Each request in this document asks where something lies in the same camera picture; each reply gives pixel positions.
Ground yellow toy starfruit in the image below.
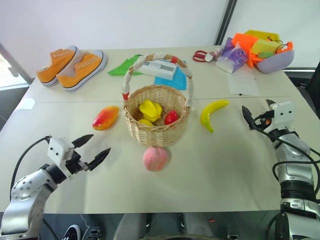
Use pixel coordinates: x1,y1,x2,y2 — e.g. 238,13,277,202
138,99,163,123

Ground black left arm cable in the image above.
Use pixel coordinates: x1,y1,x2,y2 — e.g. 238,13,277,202
9,135,53,202

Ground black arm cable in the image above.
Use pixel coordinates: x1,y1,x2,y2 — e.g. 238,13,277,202
252,116,320,201
9,135,53,202

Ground yellow sponge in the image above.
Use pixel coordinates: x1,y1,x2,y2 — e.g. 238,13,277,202
250,38,283,56

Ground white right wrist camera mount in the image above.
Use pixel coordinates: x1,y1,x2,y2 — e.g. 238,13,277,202
268,101,297,131

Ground yellow toy banana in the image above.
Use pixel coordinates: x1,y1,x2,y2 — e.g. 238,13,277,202
200,99,230,134

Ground small yellow toy lemon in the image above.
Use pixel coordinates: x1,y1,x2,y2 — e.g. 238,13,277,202
137,118,155,127

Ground orange canvas sneaker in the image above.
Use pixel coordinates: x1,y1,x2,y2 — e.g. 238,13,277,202
55,49,109,93
35,45,81,88

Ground pink toy peach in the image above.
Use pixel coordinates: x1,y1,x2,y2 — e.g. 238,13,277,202
142,146,171,173

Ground red handled scissors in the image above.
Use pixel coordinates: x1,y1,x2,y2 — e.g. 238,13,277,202
192,49,210,63

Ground lilac plastic bowl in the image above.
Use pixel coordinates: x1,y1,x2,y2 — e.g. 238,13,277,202
255,49,296,74

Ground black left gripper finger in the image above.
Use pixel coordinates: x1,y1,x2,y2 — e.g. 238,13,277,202
87,147,112,172
71,134,95,150

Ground small green object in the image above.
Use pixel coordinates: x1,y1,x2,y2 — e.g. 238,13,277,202
257,51,276,60

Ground red toy pepper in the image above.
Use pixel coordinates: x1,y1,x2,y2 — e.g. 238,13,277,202
163,109,180,126

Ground green paper triangle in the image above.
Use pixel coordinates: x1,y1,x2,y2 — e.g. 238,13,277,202
107,54,145,77

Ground purple bowl with clutter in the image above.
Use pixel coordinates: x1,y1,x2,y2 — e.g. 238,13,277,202
230,32,294,69

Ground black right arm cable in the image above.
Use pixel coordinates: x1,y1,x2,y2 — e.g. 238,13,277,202
252,116,320,201

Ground red yellow toy mango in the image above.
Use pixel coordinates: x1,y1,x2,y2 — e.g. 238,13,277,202
92,105,121,132

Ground white paper sheet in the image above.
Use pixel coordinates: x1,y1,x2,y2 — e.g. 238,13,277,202
227,70,261,97

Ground dark window pillar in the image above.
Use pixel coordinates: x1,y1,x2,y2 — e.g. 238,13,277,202
214,0,239,47

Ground black white sneaker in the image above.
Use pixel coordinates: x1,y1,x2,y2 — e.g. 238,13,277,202
62,223,82,240

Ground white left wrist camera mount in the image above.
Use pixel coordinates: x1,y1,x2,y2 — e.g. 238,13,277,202
47,136,76,179

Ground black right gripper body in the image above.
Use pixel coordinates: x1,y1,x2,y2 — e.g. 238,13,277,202
253,109,276,131

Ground white pink striped tube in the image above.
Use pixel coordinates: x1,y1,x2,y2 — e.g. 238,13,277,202
205,47,224,63

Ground wicker basket with wrapped handle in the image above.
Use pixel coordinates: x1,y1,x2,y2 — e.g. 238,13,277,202
121,51,195,149

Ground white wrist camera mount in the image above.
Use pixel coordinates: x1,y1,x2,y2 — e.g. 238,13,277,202
268,101,297,131
47,136,76,179

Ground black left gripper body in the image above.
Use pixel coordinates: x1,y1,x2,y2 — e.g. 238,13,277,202
65,149,90,179

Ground purple plastic bag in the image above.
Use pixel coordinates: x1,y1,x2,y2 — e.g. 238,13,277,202
215,37,249,74

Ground blue paper sheet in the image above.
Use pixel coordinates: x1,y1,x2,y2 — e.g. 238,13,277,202
153,59,188,91

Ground white rectangular box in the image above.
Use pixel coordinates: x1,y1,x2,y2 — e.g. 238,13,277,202
140,59,187,81

